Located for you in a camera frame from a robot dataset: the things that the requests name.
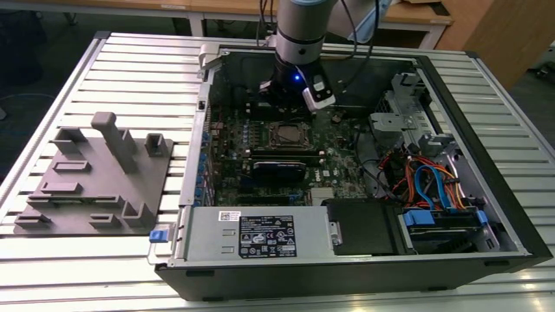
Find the grey power supply unit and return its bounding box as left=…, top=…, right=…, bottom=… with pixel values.
left=169, top=205, right=344, bottom=262

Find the blue data wire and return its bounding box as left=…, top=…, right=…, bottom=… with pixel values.
left=426, top=165, right=454, bottom=214
left=412, top=165, right=438, bottom=205

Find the green motherboard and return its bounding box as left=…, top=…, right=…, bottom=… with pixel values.
left=206, top=105, right=385, bottom=208

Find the grey parts rack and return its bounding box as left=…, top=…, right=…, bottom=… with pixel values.
left=11, top=111, right=176, bottom=237

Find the black graphics card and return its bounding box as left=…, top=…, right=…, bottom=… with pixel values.
left=249, top=159, right=309, bottom=185

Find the grey case latch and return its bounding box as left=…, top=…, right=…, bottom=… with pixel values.
left=197, top=44, right=222, bottom=79

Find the black PC case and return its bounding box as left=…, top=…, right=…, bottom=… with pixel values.
left=153, top=43, right=552, bottom=302

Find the silver CPU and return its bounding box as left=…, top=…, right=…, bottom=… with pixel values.
left=278, top=125, right=305, bottom=144

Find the hard disk in blue carrier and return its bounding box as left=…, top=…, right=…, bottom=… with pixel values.
left=400, top=207, right=490, bottom=255

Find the metal drive cage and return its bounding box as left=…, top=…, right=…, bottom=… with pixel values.
left=366, top=73, right=461, bottom=157

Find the wooden cabinet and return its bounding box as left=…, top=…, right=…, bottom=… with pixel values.
left=445, top=0, right=555, bottom=88

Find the silver chipset heatsink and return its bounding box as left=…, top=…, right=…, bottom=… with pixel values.
left=309, top=187, right=336, bottom=200

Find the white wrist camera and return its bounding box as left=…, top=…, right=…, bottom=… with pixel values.
left=301, top=73, right=338, bottom=113

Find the wooden desk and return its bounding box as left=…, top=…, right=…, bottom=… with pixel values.
left=170, top=0, right=454, bottom=50
left=0, top=0, right=194, bottom=36

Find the dark floor equipment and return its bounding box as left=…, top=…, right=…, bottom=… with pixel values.
left=526, top=45, right=555, bottom=79

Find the black camera cable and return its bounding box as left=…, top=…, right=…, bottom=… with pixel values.
left=336, top=0, right=378, bottom=96
left=256, top=0, right=278, bottom=46

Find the metal socket cover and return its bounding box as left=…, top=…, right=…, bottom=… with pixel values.
left=268, top=122, right=316, bottom=150

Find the black power wire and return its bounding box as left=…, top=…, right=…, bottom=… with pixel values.
left=353, top=128, right=393, bottom=200

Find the CPU socket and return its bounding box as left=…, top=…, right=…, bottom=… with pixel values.
left=266, top=121, right=316, bottom=151

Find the long black expansion slot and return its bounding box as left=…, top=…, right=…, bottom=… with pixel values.
left=236, top=194, right=296, bottom=207

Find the orange power wire bundle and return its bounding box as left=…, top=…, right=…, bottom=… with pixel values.
left=376, top=155, right=476, bottom=212

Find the blue floor cable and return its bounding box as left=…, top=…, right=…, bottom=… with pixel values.
left=0, top=92, right=53, bottom=102

